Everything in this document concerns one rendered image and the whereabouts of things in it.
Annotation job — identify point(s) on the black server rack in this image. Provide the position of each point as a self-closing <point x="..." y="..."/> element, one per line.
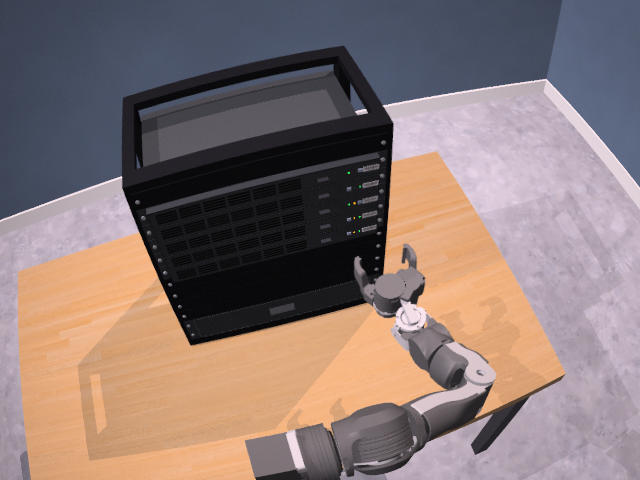
<point x="261" y="198"/>

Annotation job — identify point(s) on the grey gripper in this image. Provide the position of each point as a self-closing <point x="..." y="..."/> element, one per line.
<point x="392" y="291"/>

